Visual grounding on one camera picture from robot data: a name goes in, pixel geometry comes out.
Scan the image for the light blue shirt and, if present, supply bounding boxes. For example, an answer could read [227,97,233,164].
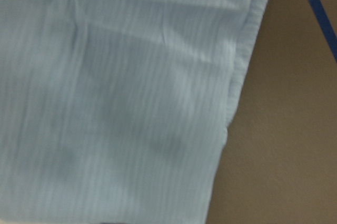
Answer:
[1,0,268,223]

